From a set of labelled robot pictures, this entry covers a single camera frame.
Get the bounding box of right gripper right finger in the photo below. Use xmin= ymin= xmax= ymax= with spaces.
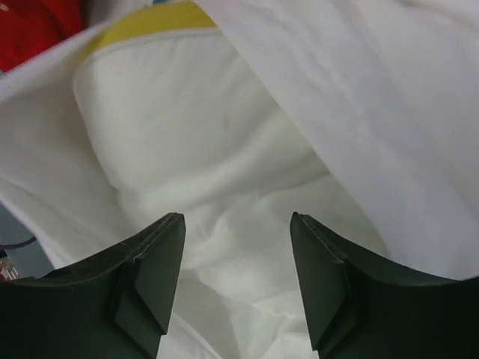
xmin=290 ymin=213 xmax=478 ymax=358

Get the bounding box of blue white bear pillowcase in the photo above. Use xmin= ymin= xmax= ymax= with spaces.
xmin=1 ymin=1 xmax=478 ymax=279

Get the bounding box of red patterned pillow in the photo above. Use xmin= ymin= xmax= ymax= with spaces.
xmin=1 ymin=0 xmax=85 ymax=74

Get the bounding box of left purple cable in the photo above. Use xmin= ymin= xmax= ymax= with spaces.
xmin=0 ymin=235 xmax=38 ymax=254

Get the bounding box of white pillow yellow edge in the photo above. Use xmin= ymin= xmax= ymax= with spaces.
xmin=73 ymin=1 xmax=383 ymax=358

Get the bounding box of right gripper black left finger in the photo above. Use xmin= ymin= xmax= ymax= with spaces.
xmin=1 ymin=213 xmax=186 ymax=359

